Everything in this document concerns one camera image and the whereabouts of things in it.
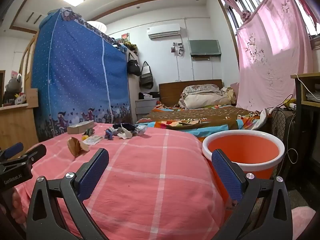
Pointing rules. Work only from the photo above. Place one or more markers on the pink fleece clothing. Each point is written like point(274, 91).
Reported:
point(302, 222)

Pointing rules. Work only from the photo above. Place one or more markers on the dark green wrapper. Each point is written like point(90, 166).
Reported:
point(89, 131)

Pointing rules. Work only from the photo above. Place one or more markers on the white bowl red inside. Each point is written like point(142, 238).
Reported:
point(245, 150)

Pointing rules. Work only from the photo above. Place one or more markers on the wooden desk with black frame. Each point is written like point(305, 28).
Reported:
point(298, 92)

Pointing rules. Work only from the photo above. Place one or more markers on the pillows on bed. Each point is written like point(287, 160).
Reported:
point(200, 88)

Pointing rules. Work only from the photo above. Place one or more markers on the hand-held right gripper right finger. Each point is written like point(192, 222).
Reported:
point(226, 175)

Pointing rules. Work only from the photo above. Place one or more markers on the white lampshade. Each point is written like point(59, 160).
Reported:
point(97, 27)

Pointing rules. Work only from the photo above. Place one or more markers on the crumpled brown paper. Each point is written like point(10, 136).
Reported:
point(75, 146)

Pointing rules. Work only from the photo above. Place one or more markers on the black handbag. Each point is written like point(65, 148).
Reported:
point(133, 66)

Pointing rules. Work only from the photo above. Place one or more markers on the white power strip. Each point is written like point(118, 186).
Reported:
point(292, 105)

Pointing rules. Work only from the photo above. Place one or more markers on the wall hooks with items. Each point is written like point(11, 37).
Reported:
point(178, 48)

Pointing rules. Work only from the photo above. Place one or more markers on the clutter on wardrobe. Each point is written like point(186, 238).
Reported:
point(125, 42)

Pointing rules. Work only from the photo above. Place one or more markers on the cardboard tissue box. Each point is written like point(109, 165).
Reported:
point(80, 128)

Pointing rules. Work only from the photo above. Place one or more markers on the pink checked blanket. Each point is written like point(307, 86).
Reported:
point(150, 180)

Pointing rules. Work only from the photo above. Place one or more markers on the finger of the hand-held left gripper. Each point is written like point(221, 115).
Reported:
point(36, 152)
point(13, 148)

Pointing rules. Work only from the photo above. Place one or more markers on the colourful printed bedspread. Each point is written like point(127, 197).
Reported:
point(200, 120)

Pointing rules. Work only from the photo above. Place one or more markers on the person's left hand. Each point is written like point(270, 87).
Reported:
point(18, 205)

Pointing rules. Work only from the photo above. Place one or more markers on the white drawer cabinet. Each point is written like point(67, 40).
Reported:
point(145, 107)

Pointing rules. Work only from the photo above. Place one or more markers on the white air conditioner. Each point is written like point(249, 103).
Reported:
point(163, 31)

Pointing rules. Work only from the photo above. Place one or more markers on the black items on cabinet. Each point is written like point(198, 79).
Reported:
point(148, 95)

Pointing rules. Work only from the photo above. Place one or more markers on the pink hanging sheet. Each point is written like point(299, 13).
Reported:
point(270, 55)

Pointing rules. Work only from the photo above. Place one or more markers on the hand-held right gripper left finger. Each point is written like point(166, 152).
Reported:
point(92, 172)

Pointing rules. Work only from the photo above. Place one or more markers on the wooden side cabinet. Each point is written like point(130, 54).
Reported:
point(17, 125)

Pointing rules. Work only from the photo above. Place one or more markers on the beige pillow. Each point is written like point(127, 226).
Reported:
point(205, 101)

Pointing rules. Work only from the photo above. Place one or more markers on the crumpled silver wrapper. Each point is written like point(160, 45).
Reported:
point(141, 130)

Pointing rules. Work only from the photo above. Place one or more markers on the green covered wall unit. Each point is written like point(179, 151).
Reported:
point(205, 47)

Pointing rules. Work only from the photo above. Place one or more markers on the grey tote bag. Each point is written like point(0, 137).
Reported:
point(146, 77)

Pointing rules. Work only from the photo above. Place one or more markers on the cream cloth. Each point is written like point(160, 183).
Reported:
point(230, 95)

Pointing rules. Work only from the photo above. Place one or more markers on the black floor fan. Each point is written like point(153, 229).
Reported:
point(280, 130)

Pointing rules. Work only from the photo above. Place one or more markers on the stack of papers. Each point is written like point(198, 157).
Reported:
point(313, 97)

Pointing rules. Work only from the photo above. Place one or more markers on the crumpled white paper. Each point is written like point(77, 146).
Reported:
point(125, 133)

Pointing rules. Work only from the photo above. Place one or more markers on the wooden bed headboard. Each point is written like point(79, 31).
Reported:
point(172, 90)

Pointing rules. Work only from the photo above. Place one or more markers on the white medicine sachet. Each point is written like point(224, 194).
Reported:
point(94, 140)

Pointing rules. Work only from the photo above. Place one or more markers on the red curtain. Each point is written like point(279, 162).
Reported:
point(311, 12)

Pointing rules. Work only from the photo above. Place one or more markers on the grey plush toy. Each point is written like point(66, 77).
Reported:
point(13, 85)

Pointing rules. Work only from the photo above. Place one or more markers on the blue dotted wardrobe cover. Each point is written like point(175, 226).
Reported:
point(75, 75)

